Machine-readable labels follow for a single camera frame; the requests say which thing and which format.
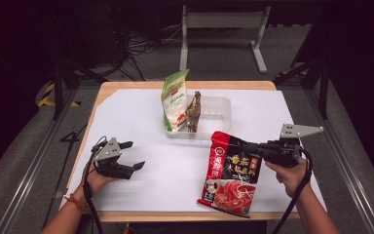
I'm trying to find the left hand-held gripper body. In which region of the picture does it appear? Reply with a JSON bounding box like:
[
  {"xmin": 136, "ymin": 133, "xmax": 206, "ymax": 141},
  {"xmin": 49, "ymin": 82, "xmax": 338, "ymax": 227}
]
[{"xmin": 91, "ymin": 136, "xmax": 134, "ymax": 180}]

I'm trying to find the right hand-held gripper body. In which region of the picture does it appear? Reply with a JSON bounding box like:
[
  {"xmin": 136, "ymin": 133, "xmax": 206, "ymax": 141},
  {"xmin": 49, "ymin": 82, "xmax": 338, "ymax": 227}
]
[{"xmin": 256, "ymin": 123, "xmax": 325, "ymax": 169}]

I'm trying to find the red black food packet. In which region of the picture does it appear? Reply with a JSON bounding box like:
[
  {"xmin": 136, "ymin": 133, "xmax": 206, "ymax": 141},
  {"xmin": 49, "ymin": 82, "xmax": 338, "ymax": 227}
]
[{"xmin": 196, "ymin": 130, "xmax": 269, "ymax": 219}]

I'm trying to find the clear plastic container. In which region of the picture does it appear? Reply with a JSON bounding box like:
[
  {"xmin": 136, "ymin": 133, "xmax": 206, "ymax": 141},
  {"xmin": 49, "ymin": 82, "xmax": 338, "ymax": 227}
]
[{"xmin": 164, "ymin": 95, "xmax": 233, "ymax": 141}]

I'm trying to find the green white food packet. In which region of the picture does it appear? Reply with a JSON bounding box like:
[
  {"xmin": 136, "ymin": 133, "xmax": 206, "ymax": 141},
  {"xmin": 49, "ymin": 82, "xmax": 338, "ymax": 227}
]
[{"xmin": 160, "ymin": 68, "xmax": 191, "ymax": 133}]

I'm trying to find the gold brown food packet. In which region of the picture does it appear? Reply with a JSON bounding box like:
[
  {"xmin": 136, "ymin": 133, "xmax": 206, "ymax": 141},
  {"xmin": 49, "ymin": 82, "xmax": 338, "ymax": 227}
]
[{"xmin": 185, "ymin": 90, "xmax": 203, "ymax": 134}]

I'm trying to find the person's left hand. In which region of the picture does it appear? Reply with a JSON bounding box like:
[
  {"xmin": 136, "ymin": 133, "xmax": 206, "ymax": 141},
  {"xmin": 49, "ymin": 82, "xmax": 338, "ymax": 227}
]
[{"xmin": 80, "ymin": 160, "xmax": 119, "ymax": 197}]

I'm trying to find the person's right hand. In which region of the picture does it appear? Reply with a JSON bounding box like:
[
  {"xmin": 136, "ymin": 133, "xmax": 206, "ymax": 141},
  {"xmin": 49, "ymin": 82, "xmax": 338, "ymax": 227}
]
[{"xmin": 265, "ymin": 159, "xmax": 310, "ymax": 200}]

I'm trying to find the white paper sheet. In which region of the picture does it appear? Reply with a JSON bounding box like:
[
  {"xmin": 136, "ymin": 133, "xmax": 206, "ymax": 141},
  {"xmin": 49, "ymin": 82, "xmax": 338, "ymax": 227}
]
[{"xmin": 59, "ymin": 88, "xmax": 328, "ymax": 215}]

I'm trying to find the black metal stand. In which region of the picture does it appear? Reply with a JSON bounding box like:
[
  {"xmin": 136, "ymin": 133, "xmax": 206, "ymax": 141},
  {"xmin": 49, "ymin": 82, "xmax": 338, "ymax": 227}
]
[
  {"xmin": 50, "ymin": 57, "xmax": 109, "ymax": 121},
  {"xmin": 274, "ymin": 58, "xmax": 331, "ymax": 121}
]

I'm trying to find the black chair seat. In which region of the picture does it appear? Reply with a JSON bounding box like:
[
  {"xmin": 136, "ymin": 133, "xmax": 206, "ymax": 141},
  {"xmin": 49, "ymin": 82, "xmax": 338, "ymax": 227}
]
[{"xmin": 74, "ymin": 214, "xmax": 95, "ymax": 234}]

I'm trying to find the yellow black striped tape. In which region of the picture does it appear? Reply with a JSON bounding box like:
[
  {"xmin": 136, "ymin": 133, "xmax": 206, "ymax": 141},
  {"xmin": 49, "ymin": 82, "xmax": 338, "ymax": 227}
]
[{"xmin": 37, "ymin": 82, "xmax": 82, "ymax": 108}]

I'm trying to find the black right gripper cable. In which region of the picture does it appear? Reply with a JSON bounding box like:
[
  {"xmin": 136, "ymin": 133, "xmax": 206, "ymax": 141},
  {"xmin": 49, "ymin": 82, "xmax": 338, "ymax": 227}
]
[{"xmin": 272, "ymin": 147, "xmax": 314, "ymax": 234}]

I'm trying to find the red bracelet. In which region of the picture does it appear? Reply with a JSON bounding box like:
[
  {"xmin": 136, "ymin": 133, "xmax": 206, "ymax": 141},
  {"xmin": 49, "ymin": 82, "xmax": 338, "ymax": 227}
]
[{"xmin": 63, "ymin": 193, "xmax": 89, "ymax": 214}]

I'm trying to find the aluminium floor rail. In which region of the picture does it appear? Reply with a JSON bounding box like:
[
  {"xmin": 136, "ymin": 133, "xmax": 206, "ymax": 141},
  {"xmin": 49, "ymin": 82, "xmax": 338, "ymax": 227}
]
[
  {"xmin": 0, "ymin": 87, "xmax": 80, "ymax": 234},
  {"xmin": 305, "ymin": 87, "xmax": 374, "ymax": 234}
]

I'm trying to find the bundle of black floor cables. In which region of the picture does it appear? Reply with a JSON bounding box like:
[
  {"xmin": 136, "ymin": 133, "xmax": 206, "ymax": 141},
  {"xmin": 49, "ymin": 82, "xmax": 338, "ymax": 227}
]
[{"xmin": 102, "ymin": 6, "xmax": 183, "ymax": 82}]

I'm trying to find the grey metal table frame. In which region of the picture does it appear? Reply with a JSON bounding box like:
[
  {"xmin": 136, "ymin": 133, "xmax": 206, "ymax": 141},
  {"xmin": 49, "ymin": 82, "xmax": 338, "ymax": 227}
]
[{"xmin": 178, "ymin": 4, "xmax": 272, "ymax": 75}]

